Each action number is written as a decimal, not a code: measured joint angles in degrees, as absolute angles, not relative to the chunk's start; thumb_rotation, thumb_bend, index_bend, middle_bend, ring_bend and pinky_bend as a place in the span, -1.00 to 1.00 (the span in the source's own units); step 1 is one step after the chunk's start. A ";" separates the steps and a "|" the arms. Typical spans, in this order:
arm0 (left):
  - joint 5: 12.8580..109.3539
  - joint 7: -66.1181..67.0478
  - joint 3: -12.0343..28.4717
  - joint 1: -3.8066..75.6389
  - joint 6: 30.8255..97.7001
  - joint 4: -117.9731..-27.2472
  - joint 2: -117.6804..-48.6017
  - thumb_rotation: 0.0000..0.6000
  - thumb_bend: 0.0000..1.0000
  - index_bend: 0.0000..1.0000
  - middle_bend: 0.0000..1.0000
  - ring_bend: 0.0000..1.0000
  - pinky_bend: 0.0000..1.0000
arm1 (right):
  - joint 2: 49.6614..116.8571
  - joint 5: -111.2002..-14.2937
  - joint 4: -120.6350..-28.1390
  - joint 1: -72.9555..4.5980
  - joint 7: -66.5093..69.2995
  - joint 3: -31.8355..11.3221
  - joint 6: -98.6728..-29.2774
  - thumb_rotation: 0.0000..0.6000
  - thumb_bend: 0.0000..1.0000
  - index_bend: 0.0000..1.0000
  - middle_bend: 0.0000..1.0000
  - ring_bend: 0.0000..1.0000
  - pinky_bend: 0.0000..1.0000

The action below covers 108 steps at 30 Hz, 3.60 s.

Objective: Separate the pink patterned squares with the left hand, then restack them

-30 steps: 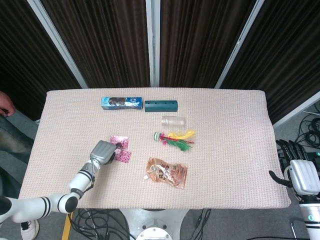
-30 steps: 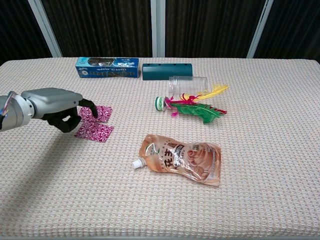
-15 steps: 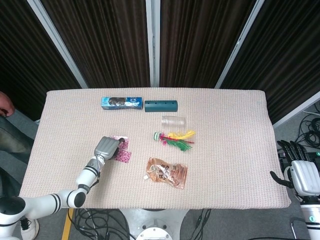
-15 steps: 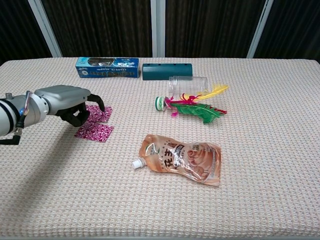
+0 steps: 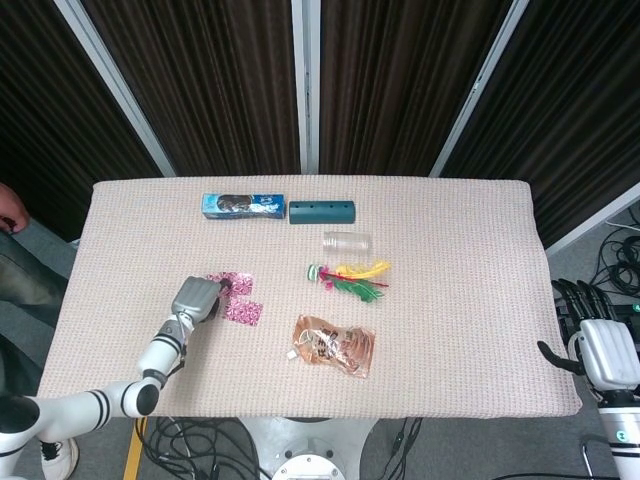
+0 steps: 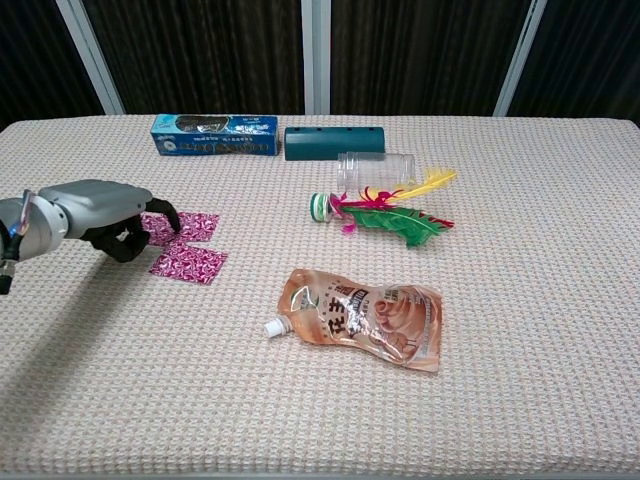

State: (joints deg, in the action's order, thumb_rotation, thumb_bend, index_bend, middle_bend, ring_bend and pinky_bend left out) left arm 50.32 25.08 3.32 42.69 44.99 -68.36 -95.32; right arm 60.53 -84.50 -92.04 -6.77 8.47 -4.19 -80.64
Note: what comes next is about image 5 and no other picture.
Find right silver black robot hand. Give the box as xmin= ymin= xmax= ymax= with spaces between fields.
xmin=537 ymin=278 xmax=640 ymax=394

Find orange spouted drink pouch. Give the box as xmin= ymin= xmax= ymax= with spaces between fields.
xmin=286 ymin=313 xmax=376 ymax=382

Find beige woven tablecloth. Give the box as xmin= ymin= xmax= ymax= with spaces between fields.
xmin=37 ymin=174 xmax=584 ymax=419

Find black floor cable bundle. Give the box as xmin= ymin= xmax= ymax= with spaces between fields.
xmin=134 ymin=416 xmax=271 ymax=480

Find colourful feather shuttlecock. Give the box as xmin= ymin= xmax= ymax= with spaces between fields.
xmin=306 ymin=257 xmax=393 ymax=305

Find black cable with connector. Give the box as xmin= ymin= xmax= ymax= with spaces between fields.
xmin=364 ymin=417 xmax=426 ymax=480

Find grey partition frame post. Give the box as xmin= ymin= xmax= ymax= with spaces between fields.
xmin=53 ymin=0 xmax=176 ymax=177
xmin=291 ymin=0 xmax=322 ymax=175
xmin=428 ymin=0 xmax=531 ymax=177
xmin=543 ymin=180 xmax=640 ymax=257

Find yellow floor tape strip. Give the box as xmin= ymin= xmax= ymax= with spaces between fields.
xmin=123 ymin=416 xmax=150 ymax=480

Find black tangled cable bundle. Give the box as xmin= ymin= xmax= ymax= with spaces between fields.
xmin=592 ymin=204 xmax=640 ymax=301

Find blue cookie box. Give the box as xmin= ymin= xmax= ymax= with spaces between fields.
xmin=201 ymin=193 xmax=287 ymax=223

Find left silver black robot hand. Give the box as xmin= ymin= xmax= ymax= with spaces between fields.
xmin=171 ymin=274 xmax=234 ymax=327

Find dark brown pleated curtain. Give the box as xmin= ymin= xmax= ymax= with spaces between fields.
xmin=442 ymin=0 xmax=640 ymax=247
xmin=0 ymin=0 xmax=166 ymax=241
xmin=319 ymin=0 xmax=516 ymax=176
xmin=82 ymin=0 xmax=301 ymax=177

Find teal half-round holder block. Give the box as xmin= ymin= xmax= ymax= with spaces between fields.
xmin=288 ymin=199 xmax=357 ymax=226

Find clear plastic jar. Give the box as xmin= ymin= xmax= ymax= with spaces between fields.
xmin=322 ymin=230 xmax=375 ymax=256

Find person's dark trouser leg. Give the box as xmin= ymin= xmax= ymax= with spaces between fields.
xmin=0 ymin=229 xmax=71 ymax=331

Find white sneaker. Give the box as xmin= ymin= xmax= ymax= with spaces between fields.
xmin=40 ymin=437 xmax=80 ymax=480

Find person's bare hand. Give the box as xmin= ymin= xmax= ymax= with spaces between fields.
xmin=0 ymin=182 xmax=31 ymax=234

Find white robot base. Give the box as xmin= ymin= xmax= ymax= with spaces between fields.
xmin=239 ymin=416 xmax=381 ymax=480

